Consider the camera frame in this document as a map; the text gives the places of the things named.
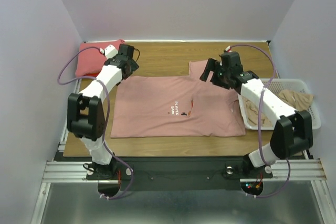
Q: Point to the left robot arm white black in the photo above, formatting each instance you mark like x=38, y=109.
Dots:
x=86, y=118

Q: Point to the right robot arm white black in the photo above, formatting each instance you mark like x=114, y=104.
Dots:
x=292, y=131

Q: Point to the aluminium frame rail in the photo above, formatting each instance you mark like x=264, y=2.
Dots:
x=64, y=172
x=64, y=135

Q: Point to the folded coral pink t-shirt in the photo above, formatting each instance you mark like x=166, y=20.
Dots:
x=90, y=61

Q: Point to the aluminium frame rail front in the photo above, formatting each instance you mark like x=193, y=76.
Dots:
x=64, y=172

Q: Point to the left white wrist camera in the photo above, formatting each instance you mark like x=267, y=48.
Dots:
x=109, y=52

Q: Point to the beige crumpled t-shirt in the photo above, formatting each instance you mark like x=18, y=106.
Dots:
x=297, y=100

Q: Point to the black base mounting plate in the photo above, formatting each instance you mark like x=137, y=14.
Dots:
x=175, y=173

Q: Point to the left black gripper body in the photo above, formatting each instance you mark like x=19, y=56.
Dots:
x=134, y=67

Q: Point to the dusty pink printed t-shirt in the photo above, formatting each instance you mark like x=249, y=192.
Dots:
x=175, y=106

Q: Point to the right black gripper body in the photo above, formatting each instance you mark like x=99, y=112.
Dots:
x=210, y=69

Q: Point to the aluminium frame rail left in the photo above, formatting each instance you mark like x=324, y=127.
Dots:
x=64, y=135

